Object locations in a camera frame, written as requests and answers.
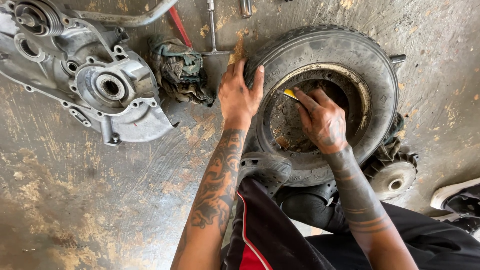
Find person's left hand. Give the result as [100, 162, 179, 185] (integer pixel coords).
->
[218, 58, 265, 124]

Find person's right hand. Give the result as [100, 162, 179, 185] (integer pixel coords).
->
[293, 86, 349, 155]

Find yellow-handled utility knife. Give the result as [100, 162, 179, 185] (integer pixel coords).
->
[277, 88, 301, 103]

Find black scooter tyre with rim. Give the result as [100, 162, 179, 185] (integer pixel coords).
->
[243, 25, 400, 187]

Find dirty green rag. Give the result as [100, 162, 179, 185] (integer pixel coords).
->
[148, 35, 217, 107]

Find dark rag under tyre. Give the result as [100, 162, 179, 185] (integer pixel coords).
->
[375, 112, 406, 162]

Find black perforated clog shoe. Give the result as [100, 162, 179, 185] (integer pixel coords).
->
[276, 179, 339, 209]

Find grey perforated clog shoe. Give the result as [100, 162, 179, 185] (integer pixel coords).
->
[237, 151, 292, 199]

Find chrome socket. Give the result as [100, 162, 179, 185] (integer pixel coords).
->
[239, 0, 253, 19]

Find grey finned pulley wheel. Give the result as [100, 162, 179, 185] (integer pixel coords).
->
[362, 151, 419, 202]

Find black trousers with red stripe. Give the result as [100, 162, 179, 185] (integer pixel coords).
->
[220, 177, 480, 270]

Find grey metal pipe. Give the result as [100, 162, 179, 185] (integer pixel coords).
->
[73, 0, 180, 28]

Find silver engine crankcase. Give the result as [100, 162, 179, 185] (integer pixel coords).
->
[0, 0, 180, 147]

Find steel T-handle wrench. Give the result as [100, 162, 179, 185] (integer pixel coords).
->
[200, 0, 235, 57]

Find red-handled tool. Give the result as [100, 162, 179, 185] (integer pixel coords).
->
[167, 6, 193, 49]

